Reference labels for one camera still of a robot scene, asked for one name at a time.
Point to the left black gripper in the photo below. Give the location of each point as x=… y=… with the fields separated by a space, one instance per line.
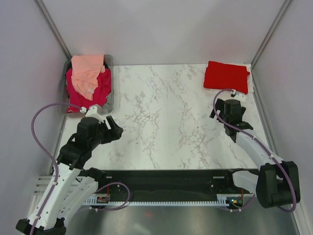
x=114 y=133

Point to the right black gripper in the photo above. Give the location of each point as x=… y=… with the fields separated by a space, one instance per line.
x=219 y=105

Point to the red t shirt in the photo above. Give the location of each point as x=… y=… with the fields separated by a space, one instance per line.
x=226 y=76

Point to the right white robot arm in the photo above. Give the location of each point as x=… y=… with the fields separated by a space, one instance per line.
x=277 y=184

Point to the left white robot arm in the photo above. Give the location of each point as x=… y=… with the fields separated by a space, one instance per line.
x=57 y=207

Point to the grey plastic bin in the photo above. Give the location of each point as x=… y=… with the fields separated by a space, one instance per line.
x=63 y=94

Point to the magenta t shirt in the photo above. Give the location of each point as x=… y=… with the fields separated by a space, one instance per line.
x=100 y=94

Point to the peach t shirt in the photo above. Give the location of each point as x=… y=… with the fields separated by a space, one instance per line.
x=85 y=70

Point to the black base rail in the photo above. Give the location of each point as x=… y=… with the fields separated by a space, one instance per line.
x=164 y=184

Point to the white slotted cable duct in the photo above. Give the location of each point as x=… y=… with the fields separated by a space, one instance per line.
x=217 y=200

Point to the right aluminium frame post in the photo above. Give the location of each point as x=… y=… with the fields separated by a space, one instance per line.
x=272 y=29

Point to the aluminium frame post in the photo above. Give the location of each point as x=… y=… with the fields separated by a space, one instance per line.
x=52 y=26
x=272 y=29

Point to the left aluminium frame post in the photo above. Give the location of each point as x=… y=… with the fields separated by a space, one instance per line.
x=52 y=26

